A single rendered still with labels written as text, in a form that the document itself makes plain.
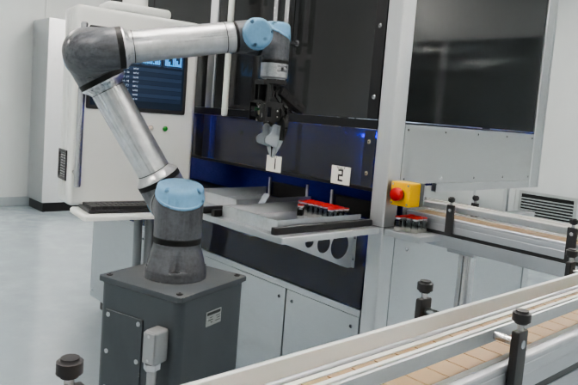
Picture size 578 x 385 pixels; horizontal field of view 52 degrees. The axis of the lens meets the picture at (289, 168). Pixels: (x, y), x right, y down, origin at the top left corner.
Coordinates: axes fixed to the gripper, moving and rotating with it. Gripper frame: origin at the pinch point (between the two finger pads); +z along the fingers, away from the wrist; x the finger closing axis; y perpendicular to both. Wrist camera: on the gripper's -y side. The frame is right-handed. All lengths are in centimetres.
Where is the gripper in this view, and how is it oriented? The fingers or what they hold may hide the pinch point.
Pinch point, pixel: (273, 152)
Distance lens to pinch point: 166.8
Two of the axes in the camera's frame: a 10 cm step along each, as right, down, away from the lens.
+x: 6.7, 1.2, -7.4
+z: -0.7, 9.9, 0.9
